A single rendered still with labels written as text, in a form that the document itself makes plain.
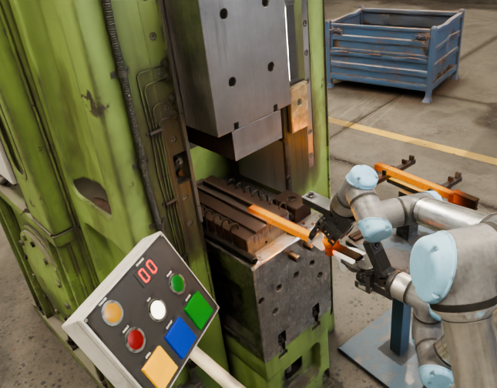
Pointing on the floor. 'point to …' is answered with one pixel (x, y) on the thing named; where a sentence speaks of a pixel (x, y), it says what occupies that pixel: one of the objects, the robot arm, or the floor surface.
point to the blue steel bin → (394, 48)
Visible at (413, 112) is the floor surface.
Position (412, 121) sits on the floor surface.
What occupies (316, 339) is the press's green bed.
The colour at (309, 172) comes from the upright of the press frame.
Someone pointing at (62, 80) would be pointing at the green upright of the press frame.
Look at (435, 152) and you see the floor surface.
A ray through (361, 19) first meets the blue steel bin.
